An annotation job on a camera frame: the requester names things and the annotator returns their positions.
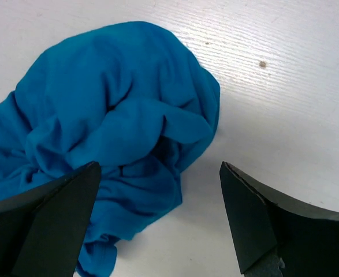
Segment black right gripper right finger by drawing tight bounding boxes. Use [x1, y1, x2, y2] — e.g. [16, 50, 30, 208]
[219, 162, 339, 276]

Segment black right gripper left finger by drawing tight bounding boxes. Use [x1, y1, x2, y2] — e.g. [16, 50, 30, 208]
[0, 162, 101, 277]

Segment blue t shirt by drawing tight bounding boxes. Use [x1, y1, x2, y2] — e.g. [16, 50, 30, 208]
[0, 21, 220, 276]

